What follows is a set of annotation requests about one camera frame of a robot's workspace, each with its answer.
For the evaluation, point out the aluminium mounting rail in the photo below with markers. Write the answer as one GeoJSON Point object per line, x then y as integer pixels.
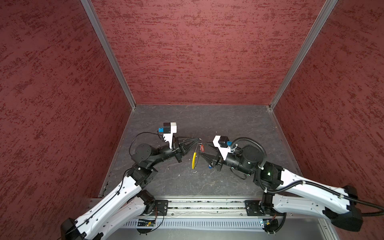
{"type": "Point", "coordinates": [221, 207]}

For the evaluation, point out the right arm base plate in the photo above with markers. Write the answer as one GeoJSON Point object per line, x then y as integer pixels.
{"type": "Point", "coordinates": [253, 208]}

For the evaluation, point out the right aluminium corner post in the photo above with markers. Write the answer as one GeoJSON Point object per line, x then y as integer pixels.
{"type": "Point", "coordinates": [317, 26]}

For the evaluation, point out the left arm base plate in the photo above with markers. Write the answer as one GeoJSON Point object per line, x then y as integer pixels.
{"type": "Point", "coordinates": [160, 206]}

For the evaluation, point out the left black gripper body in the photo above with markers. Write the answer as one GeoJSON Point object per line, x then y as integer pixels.
{"type": "Point", "coordinates": [177, 152]}

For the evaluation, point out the white slotted cable duct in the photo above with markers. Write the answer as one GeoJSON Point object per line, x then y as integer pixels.
{"type": "Point", "coordinates": [203, 224]}

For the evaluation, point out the circuit board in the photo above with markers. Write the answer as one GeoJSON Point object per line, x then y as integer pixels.
{"type": "Point", "coordinates": [146, 223]}
{"type": "Point", "coordinates": [270, 226]}

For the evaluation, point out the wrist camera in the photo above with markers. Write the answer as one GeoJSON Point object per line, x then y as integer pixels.
{"type": "Point", "coordinates": [168, 130]}
{"type": "Point", "coordinates": [223, 144]}

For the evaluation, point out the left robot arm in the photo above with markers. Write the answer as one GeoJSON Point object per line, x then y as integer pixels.
{"type": "Point", "coordinates": [128, 199]}

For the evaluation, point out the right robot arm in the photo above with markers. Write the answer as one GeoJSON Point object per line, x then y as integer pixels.
{"type": "Point", "coordinates": [286, 192]}

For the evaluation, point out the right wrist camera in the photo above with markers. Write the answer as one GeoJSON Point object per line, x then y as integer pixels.
{"type": "Point", "coordinates": [223, 144]}

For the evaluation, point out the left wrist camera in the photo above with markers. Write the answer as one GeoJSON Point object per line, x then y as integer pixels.
{"type": "Point", "coordinates": [168, 130]}

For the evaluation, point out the aluminium corner post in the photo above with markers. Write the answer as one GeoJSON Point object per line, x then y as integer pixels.
{"type": "Point", "coordinates": [97, 26]}
{"type": "Point", "coordinates": [317, 26]}

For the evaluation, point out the large perforated keyring yellow segment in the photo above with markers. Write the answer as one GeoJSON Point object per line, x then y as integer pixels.
{"type": "Point", "coordinates": [196, 155]}

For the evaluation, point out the left aluminium corner post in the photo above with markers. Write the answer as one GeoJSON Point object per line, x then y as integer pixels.
{"type": "Point", "coordinates": [97, 26]}

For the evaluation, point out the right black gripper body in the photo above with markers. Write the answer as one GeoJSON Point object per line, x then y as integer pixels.
{"type": "Point", "coordinates": [219, 160]}

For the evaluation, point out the right circuit board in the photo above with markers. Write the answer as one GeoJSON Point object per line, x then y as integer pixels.
{"type": "Point", "coordinates": [270, 226]}

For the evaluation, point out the left circuit board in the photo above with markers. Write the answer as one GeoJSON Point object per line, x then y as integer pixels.
{"type": "Point", "coordinates": [146, 223]}

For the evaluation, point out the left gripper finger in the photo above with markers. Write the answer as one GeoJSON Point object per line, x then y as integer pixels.
{"type": "Point", "coordinates": [187, 145]}
{"type": "Point", "coordinates": [189, 139]}

